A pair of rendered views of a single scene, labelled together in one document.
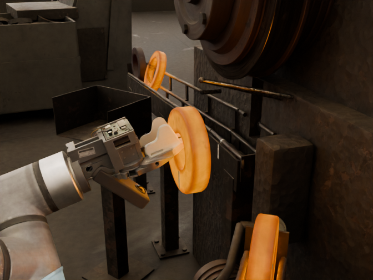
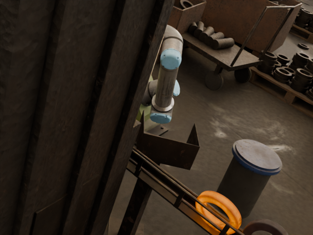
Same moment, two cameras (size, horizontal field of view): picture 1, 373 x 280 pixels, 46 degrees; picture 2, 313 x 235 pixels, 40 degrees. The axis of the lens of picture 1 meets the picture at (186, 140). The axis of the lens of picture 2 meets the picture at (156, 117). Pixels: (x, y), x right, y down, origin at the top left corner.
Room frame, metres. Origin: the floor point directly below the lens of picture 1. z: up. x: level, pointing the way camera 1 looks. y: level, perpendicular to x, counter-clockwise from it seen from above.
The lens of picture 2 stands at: (2.54, -1.05, 1.70)
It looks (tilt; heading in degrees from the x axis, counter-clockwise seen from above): 29 degrees down; 132
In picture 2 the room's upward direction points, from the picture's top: 20 degrees clockwise
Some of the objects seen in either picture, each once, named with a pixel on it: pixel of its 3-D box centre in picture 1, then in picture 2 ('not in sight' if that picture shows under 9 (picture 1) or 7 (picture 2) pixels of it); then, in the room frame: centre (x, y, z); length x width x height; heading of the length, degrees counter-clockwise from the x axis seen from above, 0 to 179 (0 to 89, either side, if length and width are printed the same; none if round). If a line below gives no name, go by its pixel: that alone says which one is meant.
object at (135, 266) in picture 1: (108, 191); (148, 186); (1.42, 0.29, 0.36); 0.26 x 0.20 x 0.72; 54
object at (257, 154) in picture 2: not in sight; (244, 180); (1.47, 1.10, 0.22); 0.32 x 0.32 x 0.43
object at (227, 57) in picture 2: not in sight; (214, 27); (-0.28, 2.41, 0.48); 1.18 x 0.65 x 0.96; 9
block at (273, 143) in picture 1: (282, 190); not in sight; (0.85, -0.21, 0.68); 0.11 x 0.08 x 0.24; 109
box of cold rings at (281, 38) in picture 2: not in sight; (248, 17); (-0.91, 3.78, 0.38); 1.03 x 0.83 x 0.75; 22
